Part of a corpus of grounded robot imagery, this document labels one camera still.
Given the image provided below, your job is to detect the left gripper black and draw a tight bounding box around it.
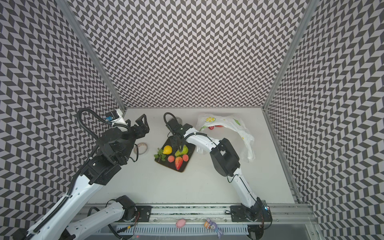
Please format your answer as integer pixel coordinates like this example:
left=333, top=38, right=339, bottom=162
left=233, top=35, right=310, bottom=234
left=117, top=114, right=149, bottom=164

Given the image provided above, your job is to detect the fake yellow lemon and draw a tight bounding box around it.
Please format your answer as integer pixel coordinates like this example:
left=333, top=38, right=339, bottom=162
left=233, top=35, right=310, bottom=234
left=163, top=146, right=173, bottom=155

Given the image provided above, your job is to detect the fake green fruit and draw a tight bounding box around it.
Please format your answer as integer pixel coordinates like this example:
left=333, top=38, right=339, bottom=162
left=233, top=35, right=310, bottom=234
left=175, top=145, right=189, bottom=157

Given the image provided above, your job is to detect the fake pink peach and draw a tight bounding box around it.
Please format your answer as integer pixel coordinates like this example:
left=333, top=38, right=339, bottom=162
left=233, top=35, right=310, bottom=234
left=168, top=155, right=175, bottom=163

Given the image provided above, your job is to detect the fake red fruit piece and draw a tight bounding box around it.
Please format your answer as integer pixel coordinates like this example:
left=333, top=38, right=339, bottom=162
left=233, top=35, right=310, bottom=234
left=182, top=155, right=189, bottom=162

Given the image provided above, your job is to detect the fake green leaf sprig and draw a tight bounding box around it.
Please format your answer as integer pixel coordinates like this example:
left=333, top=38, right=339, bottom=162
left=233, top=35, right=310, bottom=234
left=154, top=149, right=167, bottom=162

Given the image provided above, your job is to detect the white plastic bag lemon print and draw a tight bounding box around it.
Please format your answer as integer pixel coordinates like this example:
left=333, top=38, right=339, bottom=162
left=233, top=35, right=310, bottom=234
left=196, top=113, right=256, bottom=163

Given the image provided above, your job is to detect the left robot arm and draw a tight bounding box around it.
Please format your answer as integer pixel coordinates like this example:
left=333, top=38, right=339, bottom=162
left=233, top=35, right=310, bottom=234
left=12, top=108, right=150, bottom=240

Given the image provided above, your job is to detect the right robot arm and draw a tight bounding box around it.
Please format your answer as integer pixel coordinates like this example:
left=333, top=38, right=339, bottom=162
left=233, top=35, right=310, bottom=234
left=163, top=112, right=273, bottom=223

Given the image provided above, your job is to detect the black square tray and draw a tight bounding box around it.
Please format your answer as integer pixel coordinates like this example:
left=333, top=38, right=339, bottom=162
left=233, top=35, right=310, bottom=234
left=154, top=137, right=196, bottom=173

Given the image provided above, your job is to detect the clear tape roll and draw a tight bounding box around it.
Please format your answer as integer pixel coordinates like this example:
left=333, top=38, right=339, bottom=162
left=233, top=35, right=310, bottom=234
left=176, top=117, right=183, bottom=125

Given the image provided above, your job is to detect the beige tape roll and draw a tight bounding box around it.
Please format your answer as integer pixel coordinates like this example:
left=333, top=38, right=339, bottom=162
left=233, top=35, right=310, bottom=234
left=134, top=143, right=148, bottom=155

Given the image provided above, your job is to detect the purple toy figure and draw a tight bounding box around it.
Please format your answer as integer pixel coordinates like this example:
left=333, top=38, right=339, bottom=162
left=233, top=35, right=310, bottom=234
left=204, top=218, right=224, bottom=239

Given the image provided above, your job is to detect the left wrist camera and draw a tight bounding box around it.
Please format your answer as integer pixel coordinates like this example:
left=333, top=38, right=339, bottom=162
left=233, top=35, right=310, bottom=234
left=105, top=109, right=126, bottom=125

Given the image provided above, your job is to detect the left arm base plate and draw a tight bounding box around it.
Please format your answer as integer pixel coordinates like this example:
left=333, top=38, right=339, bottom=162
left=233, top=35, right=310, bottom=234
left=120, top=205, right=153, bottom=223

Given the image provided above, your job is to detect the pink toy on rail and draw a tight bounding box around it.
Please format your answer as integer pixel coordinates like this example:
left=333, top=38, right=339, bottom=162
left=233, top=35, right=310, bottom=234
left=176, top=219, right=187, bottom=229

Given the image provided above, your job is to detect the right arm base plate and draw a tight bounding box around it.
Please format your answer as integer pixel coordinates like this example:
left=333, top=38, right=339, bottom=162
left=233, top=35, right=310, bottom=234
left=230, top=205, right=273, bottom=223

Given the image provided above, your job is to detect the aluminium front rail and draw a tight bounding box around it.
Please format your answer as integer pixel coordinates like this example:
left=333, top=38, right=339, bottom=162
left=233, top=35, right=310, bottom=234
left=64, top=203, right=316, bottom=226

